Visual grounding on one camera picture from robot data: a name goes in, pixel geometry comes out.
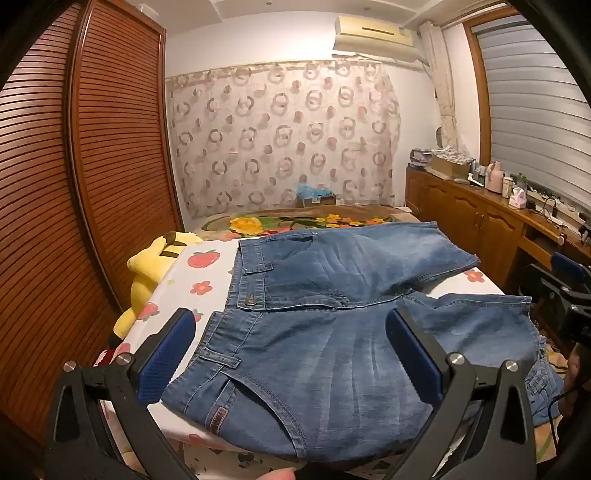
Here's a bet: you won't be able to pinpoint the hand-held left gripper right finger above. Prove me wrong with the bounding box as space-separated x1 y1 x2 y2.
385 307 539 480

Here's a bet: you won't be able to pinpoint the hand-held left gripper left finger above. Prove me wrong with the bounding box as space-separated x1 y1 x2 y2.
44 308 204 480

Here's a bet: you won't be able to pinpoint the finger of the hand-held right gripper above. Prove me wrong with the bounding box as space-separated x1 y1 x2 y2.
553 253 591 289

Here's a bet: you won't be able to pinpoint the blue denim pants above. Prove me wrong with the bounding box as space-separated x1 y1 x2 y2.
160 220 565 462

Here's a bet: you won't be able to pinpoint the person's left hand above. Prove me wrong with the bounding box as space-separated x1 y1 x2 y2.
249 467 297 480

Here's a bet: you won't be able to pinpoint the yellow plush toy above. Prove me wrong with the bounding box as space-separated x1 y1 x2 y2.
113 230 204 340

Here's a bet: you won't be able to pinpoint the white strawberry print sheet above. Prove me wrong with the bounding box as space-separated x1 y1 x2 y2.
99 237 509 480

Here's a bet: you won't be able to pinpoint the wooden sideboard cabinet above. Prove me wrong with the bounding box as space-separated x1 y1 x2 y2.
405 165 591 296

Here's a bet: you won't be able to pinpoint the pink kettle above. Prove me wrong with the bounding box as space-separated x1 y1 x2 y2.
487 161 505 193

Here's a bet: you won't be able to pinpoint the open cardboard box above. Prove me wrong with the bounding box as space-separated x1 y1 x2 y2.
429 152 474 181

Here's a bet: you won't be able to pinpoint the floral blanket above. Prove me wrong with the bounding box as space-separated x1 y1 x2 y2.
191 205 416 243

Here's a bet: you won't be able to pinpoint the grey window blind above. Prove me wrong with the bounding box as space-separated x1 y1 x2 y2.
475 18 591 208

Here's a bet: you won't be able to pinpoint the beige lace curtain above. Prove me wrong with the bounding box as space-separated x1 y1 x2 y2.
419 21 469 153

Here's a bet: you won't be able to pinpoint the wooden louvered wardrobe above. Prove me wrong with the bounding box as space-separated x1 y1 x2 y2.
0 0 185 462

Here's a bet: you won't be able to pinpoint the white air conditioner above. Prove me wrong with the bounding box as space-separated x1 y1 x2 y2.
333 16 423 63

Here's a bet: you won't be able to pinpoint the wooden window frame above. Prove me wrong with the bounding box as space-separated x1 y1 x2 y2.
463 11 527 167

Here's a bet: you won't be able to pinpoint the circle patterned wall curtain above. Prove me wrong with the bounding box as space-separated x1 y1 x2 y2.
165 60 402 220

